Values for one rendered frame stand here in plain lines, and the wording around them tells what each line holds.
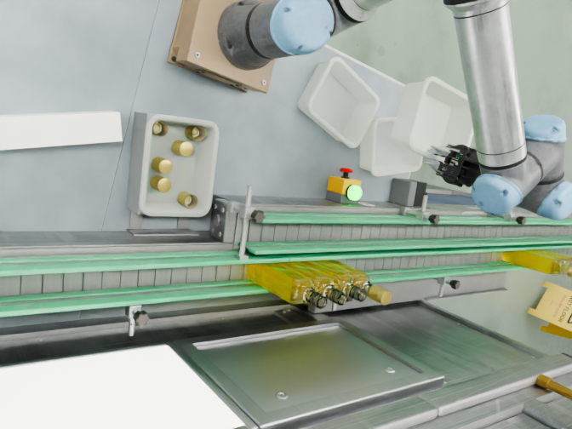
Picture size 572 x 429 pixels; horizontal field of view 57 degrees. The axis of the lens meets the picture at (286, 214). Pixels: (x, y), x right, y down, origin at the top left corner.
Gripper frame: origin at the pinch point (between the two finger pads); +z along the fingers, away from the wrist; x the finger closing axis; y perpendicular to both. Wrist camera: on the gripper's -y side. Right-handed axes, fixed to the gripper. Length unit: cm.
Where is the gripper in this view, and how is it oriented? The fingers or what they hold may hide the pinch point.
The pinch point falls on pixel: (431, 155)
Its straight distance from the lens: 129.9
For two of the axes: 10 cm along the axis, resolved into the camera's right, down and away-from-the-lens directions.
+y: -7.8, -1.5, -6.1
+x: -3.3, 9.2, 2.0
